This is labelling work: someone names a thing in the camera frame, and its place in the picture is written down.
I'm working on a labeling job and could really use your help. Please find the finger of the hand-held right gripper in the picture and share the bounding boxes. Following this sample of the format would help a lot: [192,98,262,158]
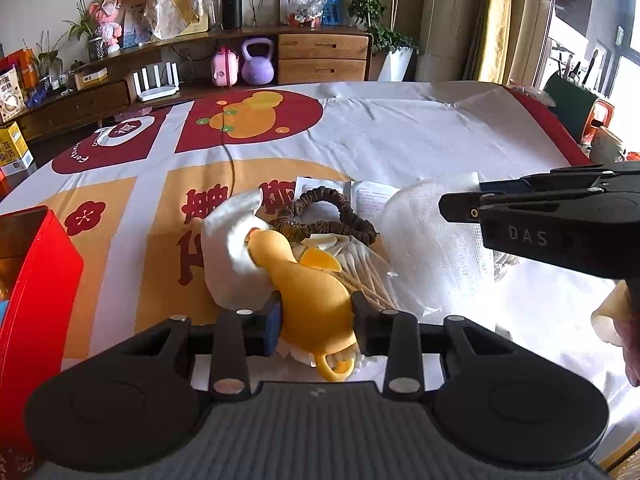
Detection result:
[438,187,608,225]
[479,161,640,196]

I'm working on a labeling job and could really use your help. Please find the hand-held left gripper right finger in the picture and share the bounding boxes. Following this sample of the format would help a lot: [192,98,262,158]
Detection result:
[351,292,502,393]

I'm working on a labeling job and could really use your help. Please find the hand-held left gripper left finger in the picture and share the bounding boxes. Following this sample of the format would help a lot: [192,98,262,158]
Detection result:
[134,292,284,394]

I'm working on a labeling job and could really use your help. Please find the yellow plush duck toy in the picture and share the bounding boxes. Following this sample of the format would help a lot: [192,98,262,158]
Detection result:
[246,230,362,383]

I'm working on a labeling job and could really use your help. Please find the white mesh cloth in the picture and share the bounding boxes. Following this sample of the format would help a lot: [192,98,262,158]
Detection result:
[374,172,497,322]

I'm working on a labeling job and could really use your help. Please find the white towel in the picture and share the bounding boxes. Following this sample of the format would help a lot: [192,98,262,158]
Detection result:
[201,189,282,312]

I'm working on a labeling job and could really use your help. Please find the red tin box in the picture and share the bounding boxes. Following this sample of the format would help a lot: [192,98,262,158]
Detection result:
[0,205,85,480]

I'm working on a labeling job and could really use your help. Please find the person's right hand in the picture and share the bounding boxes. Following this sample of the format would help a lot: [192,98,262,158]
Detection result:
[591,280,640,389]

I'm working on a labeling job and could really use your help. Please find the bundle of cotton swabs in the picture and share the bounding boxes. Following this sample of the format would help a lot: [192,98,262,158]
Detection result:
[327,242,397,312]

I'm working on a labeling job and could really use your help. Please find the printed tablecloth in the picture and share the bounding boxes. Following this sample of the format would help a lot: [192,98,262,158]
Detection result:
[0,81,640,466]

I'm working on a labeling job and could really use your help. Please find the white planter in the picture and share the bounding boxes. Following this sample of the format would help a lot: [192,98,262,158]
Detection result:
[376,46,419,82]

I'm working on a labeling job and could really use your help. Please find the gold curtain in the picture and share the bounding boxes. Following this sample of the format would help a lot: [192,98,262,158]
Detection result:
[471,0,517,84]

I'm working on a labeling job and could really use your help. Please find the rolled beige mat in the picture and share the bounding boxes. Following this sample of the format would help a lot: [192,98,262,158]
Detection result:
[417,0,494,82]

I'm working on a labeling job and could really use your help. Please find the wooden media cabinet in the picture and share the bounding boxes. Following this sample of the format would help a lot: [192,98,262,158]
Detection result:
[10,25,374,142]

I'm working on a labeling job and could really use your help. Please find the green potted tree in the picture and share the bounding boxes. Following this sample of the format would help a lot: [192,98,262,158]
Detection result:
[336,0,420,56]

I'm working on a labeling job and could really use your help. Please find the purple kettlebell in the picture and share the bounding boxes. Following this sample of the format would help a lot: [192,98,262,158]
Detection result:
[241,37,276,85]

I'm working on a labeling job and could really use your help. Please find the clear plastic bag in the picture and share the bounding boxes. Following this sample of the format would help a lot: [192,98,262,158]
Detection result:
[287,0,329,29]

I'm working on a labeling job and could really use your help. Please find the pink toy case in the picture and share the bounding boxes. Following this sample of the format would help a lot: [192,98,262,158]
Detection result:
[210,47,241,86]

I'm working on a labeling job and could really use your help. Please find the white router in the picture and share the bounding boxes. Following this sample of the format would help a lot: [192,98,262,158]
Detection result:
[132,61,181,101]

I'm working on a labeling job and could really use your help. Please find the black cylinder speaker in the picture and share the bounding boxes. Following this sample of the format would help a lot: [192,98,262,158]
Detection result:
[221,0,244,30]

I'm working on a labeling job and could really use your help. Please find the flat yellow box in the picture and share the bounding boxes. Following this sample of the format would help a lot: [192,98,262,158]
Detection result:
[75,67,109,90]

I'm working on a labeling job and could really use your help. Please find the yellow carton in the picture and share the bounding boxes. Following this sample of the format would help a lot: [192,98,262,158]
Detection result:
[0,121,37,177]

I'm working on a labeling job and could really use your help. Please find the blue picture card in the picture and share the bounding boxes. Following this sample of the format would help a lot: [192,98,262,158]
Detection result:
[122,2,152,49]

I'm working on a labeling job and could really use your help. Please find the pink doll bouquet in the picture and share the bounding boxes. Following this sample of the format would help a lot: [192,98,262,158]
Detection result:
[89,0,124,54]

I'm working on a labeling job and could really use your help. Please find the small potted plant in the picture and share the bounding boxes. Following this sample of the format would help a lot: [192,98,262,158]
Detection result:
[62,0,107,62]
[24,30,67,92]

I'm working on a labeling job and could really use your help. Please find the brown white snack box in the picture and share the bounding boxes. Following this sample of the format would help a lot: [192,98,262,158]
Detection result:
[0,66,27,124]

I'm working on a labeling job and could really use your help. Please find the orange box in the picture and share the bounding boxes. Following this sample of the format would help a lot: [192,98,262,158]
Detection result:
[0,49,40,87]

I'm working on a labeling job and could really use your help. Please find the white rope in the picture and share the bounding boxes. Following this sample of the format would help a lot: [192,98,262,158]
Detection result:
[492,249,522,282]

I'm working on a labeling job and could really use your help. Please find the thin black cable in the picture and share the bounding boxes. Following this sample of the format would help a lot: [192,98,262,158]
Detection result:
[221,127,237,203]

